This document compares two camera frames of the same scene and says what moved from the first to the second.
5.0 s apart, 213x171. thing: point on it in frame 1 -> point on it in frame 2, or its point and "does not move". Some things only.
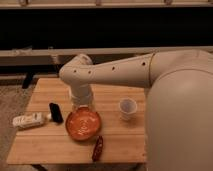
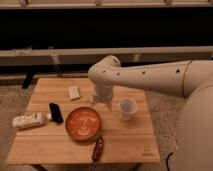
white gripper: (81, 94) -> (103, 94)
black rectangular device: (56, 113) does not move
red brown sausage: (98, 148) does not move
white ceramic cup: (127, 108) does not move
